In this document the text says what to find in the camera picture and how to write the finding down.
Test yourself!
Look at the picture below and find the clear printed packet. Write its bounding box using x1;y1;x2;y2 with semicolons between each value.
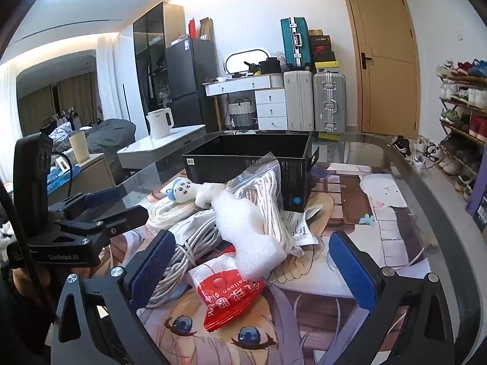
283;203;328;247

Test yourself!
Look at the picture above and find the wooden door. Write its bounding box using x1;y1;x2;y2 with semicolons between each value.
340;0;421;139

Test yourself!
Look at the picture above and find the white electric kettle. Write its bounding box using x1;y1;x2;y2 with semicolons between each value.
146;108;175;140

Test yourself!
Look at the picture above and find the wooden shoe rack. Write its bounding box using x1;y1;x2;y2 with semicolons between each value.
436;72;487;202

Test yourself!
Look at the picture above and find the woven grey white basket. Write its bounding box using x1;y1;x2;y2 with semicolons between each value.
227;99;256;129

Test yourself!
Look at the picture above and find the tall cardboard box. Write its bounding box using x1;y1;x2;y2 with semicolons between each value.
199;17;214;41

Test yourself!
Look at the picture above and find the oval lit mirror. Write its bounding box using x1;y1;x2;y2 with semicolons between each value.
224;47;272;77

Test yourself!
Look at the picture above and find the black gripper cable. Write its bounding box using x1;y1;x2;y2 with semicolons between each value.
0;188;52;312

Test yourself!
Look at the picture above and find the person's left forearm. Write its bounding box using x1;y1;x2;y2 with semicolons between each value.
0;270;58;356

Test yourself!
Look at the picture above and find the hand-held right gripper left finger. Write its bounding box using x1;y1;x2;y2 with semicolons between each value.
46;229;177;365

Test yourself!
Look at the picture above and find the teal suitcase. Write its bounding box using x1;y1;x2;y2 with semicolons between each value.
280;17;313;72

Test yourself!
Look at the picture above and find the white side table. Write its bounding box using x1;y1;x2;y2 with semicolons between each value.
117;125;206;170

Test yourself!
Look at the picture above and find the anime printed table mat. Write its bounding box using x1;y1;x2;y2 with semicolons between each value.
99;162;430;365

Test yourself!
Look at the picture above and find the silver suitcase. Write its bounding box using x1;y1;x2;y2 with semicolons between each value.
312;72;348;134

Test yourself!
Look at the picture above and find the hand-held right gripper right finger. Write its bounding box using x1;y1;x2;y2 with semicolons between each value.
328;230;457;365

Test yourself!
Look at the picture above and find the black refrigerator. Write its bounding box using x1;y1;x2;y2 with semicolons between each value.
164;38;221;126

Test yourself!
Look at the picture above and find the person's left hand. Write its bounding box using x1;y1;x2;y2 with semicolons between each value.
11;266;92;289

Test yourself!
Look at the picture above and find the beige low cabinet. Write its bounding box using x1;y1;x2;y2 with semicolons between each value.
47;154;117;202

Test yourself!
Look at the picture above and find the white vanity desk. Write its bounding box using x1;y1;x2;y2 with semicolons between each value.
201;74;289;132

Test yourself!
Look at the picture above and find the stack of shoe boxes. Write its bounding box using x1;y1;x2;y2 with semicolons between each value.
308;28;339;74

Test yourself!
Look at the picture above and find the cream cylindrical container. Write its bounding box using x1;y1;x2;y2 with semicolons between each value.
69;131;90;163

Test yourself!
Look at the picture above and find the white charging cable bundle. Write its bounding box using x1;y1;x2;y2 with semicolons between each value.
145;217;231;308

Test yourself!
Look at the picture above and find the loose shoes group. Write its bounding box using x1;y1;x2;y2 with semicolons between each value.
392;135;438;172

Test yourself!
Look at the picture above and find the purple carton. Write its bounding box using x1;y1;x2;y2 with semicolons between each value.
466;194;487;232

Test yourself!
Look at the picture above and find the dark grey bedding heap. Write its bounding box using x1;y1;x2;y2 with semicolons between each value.
86;119;137;156

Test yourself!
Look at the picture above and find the white foam sheet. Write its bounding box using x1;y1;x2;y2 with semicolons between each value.
211;190;292;280

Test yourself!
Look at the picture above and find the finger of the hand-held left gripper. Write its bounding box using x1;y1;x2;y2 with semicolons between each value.
47;187;130;221
57;205;150;244

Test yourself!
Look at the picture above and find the black glass wardrobe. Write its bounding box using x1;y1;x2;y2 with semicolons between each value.
132;2;186;111

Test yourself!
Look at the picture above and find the white curtain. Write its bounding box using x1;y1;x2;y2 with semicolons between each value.
97;34;126;122

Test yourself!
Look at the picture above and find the white plush doll blue hat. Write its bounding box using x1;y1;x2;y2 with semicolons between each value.
166;178;229;209

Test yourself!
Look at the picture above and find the black storage box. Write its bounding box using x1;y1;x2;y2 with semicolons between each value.
182;133;320;214

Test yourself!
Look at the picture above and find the flat white cable coil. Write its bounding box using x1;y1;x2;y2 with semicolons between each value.
146;197;202;232

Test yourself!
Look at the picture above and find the zip bag of white cords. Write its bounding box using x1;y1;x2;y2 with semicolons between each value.
224;152;305;259

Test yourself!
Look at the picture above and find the black bag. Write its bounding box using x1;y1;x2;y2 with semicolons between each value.
261;57;282;74

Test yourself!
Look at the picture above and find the collection of racked sneakers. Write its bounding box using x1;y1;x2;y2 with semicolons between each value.
436;59;487;202

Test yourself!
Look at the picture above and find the white suitcase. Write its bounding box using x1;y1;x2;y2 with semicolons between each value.
283;70;315;132

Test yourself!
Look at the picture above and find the red and white packet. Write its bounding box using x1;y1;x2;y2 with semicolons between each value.
188;253;275;333

